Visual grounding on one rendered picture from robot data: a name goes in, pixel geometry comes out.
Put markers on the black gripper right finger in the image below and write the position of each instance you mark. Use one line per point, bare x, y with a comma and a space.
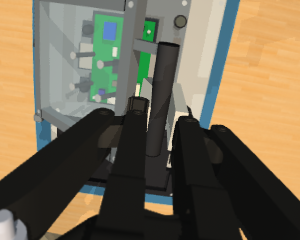
264, 207

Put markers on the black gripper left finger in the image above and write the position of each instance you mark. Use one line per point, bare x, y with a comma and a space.
34, 194

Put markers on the green circuit board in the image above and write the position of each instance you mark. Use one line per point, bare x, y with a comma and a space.
144, 57

